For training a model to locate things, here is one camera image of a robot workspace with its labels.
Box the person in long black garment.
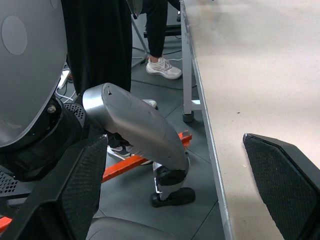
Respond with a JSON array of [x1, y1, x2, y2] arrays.
[[61, 0, 133, 96]]

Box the grey metal stand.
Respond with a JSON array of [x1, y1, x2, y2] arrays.
[[126, 0, 151, 69]]

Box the black and white shoe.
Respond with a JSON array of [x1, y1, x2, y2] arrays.
[[106, 145, 154, 166]]

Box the orange metal piece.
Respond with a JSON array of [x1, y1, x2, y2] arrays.
[[0, 215, 13, 234]]

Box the person in black trousers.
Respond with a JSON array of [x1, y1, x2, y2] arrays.
[[142, 0, 181, 59]]

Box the grey shoe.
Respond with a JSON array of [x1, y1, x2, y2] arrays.
[[141, 99, 158, 109]]

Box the black perforated robot panel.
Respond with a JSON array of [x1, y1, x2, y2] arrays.
[[0, 169, 35, 201]]

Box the black robot waist joint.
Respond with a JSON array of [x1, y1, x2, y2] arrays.
[[0, 96, 89, 183]]

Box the white cable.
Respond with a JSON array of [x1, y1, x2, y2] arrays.
[[55, 87, 77, 104]]

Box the white power strip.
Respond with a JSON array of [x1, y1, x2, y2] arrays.
[[57, 69, 71, 90]]

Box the orange metal bar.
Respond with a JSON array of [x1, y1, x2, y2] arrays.
[[101, 133, 193, 185]]

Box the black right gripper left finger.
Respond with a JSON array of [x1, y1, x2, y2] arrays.
[[0, 134, 109, 240]]

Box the white sneaker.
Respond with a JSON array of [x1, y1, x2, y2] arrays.
[[145, 55, 183, 81]]

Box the grey metal table leg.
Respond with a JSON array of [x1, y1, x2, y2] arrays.
[[179, 0, 196, 124]]

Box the silver robot torso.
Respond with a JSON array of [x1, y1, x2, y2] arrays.
[[0, 0, 68, 149]]

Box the silver robot leg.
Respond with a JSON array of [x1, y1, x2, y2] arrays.
[[85, 216, 181, 240], [81, 82, 197, 209]]

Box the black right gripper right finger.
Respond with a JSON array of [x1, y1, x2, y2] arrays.
[[242, 132, 320, 240]]

